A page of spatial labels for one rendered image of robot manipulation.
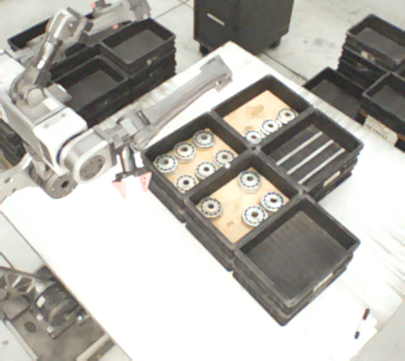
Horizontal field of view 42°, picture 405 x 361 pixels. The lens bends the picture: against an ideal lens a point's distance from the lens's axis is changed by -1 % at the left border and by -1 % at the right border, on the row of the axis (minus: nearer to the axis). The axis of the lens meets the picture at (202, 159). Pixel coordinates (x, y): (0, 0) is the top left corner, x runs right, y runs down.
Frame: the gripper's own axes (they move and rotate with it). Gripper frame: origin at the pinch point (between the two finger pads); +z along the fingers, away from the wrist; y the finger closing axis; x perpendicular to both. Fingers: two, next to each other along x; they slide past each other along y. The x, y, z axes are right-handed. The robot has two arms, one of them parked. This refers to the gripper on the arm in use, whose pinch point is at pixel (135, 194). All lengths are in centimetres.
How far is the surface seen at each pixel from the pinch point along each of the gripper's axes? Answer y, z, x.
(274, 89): 95, -24, 4
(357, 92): 195, -6, 18
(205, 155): 48.3, -2.5, 10.3
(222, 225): 30.7, 22.6, -11.5
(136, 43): 101, -62, 115
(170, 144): 36.8, -10.5, 19.2
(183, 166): 36.9, -0.1, 13.7
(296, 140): 84, 0, -13
